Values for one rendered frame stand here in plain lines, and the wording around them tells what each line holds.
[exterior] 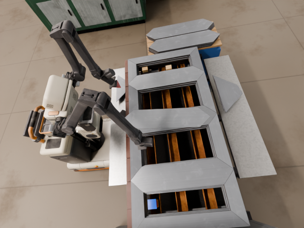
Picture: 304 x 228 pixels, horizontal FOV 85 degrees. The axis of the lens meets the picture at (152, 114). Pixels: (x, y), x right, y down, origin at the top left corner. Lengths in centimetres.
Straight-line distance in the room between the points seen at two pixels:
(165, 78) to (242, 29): 223
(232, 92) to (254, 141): 46
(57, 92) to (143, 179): 85
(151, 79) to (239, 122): 88
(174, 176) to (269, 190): 131
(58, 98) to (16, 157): 210
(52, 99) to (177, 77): 106
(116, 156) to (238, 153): 104
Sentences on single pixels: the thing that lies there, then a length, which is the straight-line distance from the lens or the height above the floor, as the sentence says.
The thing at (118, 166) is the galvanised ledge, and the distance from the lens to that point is 159.
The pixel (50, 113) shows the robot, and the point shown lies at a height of 124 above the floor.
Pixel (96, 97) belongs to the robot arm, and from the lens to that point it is 89.
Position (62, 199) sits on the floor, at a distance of 261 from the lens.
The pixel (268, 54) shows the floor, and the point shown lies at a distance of 329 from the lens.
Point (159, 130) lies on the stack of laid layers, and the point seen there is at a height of 86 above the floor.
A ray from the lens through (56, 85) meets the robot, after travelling 128.
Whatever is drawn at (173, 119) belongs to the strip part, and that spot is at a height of 87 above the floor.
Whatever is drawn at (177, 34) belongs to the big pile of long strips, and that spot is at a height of 85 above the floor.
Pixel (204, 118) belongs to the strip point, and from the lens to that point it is 143.
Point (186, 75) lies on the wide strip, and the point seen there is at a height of 87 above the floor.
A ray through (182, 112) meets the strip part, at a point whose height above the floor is 87.
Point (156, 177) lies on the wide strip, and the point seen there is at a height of 87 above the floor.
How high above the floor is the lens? 216
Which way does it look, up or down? 62 degrees down
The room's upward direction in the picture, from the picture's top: 19 degrees counter-clockwise
